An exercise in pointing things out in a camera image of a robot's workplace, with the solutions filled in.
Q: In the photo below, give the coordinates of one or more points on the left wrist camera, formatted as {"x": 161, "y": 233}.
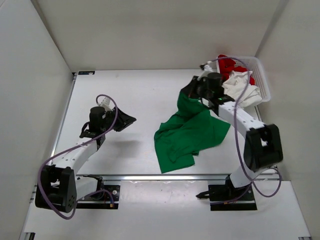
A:
{"x": 105, "y": 103}

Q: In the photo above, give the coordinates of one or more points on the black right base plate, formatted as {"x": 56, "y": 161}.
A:
{"x": 223, "y": 198}

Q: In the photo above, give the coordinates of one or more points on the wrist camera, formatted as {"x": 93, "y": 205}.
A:
{"x": 207, "y": 67}
{"x": 105, "y": 103}

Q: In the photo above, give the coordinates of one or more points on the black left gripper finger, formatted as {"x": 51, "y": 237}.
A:
{"x": 121, "y": 125}
{"x": 124, "y": 119}

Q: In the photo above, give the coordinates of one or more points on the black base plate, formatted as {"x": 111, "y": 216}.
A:
{"x": 102, "y": 200}
{"x": 223, "y": 198}

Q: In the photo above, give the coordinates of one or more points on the dark table label sticker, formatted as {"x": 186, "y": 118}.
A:
{"x": 86, "y": 73}

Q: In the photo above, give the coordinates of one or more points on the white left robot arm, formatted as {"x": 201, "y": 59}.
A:
{"x": 58, "y": 186}

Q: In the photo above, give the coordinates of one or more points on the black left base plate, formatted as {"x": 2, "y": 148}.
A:
{"x": 102, "y": 200}

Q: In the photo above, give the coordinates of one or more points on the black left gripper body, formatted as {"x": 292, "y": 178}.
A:
{"x": 110, "y": 119}

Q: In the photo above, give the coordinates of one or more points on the green t-shirt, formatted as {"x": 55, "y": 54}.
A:
{"x": 187, "y": 132}

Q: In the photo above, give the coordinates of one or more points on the aluminium rail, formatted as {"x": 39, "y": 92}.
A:
{"x": 161, "y": 177}

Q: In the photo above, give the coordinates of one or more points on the white t-shirt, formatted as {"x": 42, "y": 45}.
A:
{"x": 235, "y": 85}

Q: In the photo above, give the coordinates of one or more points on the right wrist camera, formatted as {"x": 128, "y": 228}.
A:
{"x": 207, "y": 67}

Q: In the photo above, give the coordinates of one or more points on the red t-shirt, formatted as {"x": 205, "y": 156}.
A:
{"x": 227, "y": 65}

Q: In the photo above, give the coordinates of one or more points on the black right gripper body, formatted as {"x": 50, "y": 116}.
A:
{"x": 199, "y": 89}

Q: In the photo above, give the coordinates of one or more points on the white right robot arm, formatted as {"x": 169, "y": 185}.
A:
{"x": 262, "y": 146}

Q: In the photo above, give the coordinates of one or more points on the white plastic laundry basket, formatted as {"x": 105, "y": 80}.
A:
{"x": 258, "y": 76}

